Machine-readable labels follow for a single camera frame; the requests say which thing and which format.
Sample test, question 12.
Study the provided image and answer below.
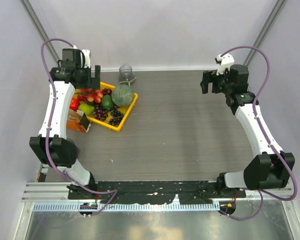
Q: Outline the black grape bunch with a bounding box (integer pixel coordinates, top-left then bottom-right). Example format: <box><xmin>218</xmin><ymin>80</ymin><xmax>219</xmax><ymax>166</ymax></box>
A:
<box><xmin>108</xmin><ymin>105</ymin><xmax>124</xmax><ymax>126</ymax></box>

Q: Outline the dark red grape bunch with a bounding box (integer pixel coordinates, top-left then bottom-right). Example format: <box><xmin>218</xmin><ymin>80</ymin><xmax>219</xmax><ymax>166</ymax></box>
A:
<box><xmin>94</xmin><ymin>88</ymin><xmax>112</xmax><ymax>122</ymax></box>

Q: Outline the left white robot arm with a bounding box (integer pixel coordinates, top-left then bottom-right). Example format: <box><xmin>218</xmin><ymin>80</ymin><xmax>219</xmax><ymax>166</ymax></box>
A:
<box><xmin>29</xmin><ymin>63</ymin><xmax>100</xmax><ymax>199</ymax></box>

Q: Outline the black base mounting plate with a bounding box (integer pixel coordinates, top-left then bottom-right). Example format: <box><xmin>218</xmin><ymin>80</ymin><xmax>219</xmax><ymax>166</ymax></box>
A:
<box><xmin>67</xmin><ymin>180</ymin><xmax>246</xmax><ymax>205</ymax></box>

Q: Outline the green netted melon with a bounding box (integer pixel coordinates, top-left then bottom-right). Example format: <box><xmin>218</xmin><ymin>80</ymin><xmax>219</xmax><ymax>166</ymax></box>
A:
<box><xmin>111</xmin><ymin>84</ymin><xmax>135</xmax><ymax>107</ymax></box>

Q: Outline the clear glass coffee server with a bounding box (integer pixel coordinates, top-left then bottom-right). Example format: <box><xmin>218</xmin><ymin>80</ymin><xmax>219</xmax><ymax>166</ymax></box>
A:
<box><xmin>118</xmin><ymin>64</ymin><xmax>136</xmax><ymax>87</ymax></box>

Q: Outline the orange coffee filter box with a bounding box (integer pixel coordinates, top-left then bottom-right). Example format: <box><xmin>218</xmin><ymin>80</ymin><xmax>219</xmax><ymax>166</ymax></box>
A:
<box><xmin>66</xmin><ymin>109</ymin><xmax>91</xmax><ymax>133</ymax></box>

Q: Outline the green pear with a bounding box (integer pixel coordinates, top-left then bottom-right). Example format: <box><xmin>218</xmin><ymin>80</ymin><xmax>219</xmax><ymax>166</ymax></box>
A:
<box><xmin>78</xmin><ymin>103</ymin><xmax>95</xmax><ymax>116</ymax></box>

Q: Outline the white slotted cable duct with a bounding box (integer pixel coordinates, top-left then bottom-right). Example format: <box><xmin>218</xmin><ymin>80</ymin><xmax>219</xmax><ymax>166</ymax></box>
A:
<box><xmin>32</xmin><ymin>201</ymin><xmax>220</xmax><ymax>213</ymax></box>

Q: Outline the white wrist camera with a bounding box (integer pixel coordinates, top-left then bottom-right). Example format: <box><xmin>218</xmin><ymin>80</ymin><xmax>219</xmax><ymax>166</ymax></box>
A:
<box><xmin>80</xmin><ymin>49</ymin><xmax>91</xmax><ymax>68</ymax></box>
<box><xmin>215</xmin><ymin>53</ymin><xmax>235</xmax><ymax>76</ymax></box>

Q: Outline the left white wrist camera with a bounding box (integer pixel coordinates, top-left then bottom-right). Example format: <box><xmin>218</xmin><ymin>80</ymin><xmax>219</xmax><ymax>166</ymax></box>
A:
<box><xmin>80</xmin><ymin>49</ymin><xmax>91</xmax><ymax>68</ymax></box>

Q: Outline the red apple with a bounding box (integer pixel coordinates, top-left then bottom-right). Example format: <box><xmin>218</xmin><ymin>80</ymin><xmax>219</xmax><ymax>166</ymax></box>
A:
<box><xmin>69</xmin><ymin>98</ymin><xmax>81</xmax><ymax>112</ymax></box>

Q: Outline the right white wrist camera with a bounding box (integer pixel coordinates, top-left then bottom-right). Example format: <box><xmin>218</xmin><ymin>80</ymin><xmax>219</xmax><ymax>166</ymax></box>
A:
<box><xmin>215</xmin><ymin>53</ymin><xmax>235</xmax><ymax>76</ymax></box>

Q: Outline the yellow plastic fruit tray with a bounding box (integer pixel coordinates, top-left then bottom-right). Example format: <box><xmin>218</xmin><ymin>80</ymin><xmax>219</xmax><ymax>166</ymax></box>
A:
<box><xmin>73</xmin><ymin>82</ymin><xmax>138</xmax><ymax>132</ymax></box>

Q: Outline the red cherry bunch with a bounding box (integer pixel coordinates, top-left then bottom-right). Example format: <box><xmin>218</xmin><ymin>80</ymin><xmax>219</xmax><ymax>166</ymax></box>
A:
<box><xmin>76</xmin><ymin>89</ymin><xmax>104</xmax><ymax>105</ymax></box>

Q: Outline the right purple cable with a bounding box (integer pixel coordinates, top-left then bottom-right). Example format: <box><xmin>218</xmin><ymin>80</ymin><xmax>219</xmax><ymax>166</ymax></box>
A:
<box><xmin>218</xmin><ymin>45</ymin><xmax>299</xmax><ymax>221</ymax></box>

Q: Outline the aluminium frame rail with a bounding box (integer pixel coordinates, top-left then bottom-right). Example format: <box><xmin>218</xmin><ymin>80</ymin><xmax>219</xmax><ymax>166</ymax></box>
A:
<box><xmin>21</xmin><ymin>182</ymin><xmax>294</xmax><ymax>202</ymax></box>

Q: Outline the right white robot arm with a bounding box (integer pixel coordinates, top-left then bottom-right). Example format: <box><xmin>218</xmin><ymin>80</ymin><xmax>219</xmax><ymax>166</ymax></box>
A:
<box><xmin>200</xmin><ymin>64</ymin><xmax>295</xmax><ymax>197</ymax></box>

